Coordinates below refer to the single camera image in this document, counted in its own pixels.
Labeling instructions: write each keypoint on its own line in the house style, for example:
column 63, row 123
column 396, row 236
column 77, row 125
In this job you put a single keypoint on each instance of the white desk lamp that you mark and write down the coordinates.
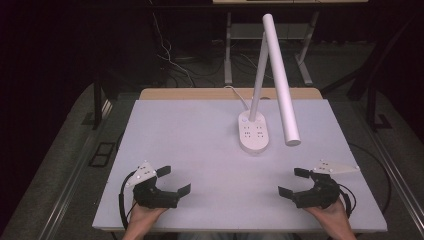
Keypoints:
column 254, row 133

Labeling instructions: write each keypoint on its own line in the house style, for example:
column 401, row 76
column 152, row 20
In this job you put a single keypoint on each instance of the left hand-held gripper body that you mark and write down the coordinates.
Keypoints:
column 155, row 196

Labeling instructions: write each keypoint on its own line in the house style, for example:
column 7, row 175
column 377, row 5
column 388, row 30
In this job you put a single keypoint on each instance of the metal floor rail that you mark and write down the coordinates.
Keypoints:
column 71, row 173
column 398, row 180

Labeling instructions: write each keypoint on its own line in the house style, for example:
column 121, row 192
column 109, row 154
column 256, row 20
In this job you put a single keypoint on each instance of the grey metal desk frame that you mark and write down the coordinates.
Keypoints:
column 228, row 60

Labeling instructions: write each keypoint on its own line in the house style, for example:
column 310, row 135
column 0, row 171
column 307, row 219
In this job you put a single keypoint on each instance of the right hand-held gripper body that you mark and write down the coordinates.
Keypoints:
column 321, row 196

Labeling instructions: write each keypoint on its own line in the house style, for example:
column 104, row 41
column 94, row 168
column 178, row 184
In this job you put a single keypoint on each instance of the white table mat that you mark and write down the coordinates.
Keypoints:
column 206, row 150

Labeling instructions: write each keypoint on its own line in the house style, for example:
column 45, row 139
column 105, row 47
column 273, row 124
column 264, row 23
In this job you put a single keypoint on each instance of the black metal stand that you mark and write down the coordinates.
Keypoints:
column 371, row 100
column 97, row 106

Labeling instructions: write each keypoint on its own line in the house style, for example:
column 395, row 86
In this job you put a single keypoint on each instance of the wooden table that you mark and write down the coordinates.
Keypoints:
column 186, row 93

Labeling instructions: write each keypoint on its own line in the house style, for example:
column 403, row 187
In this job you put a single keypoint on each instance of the person's left hand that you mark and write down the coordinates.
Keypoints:
column 141, row 218

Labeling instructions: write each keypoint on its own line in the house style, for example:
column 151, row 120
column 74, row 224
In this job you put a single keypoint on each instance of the person's right hand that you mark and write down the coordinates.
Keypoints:
column 331, row 216

